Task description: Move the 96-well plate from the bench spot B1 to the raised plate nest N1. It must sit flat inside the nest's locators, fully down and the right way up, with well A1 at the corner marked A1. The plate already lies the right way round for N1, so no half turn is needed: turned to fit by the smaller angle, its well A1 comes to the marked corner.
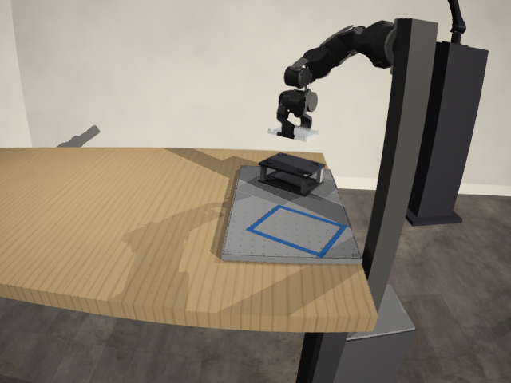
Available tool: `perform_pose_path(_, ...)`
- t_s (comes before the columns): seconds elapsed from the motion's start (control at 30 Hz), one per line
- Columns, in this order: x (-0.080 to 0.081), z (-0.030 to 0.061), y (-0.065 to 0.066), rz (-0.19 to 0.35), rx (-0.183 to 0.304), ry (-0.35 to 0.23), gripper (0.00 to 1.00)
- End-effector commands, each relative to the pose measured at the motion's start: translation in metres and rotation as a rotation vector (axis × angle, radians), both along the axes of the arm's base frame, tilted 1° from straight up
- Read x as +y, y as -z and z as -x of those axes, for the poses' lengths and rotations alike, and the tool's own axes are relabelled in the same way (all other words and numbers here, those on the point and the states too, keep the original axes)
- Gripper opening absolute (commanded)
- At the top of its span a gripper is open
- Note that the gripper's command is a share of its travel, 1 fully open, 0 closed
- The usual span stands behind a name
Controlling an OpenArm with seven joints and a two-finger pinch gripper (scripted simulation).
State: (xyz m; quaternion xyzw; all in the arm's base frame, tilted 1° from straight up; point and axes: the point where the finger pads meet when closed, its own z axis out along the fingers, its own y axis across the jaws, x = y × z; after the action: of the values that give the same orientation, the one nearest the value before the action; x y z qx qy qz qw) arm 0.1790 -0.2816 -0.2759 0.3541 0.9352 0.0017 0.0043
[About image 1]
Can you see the blue tape outline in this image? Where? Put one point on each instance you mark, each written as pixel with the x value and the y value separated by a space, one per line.
pixel 320 254

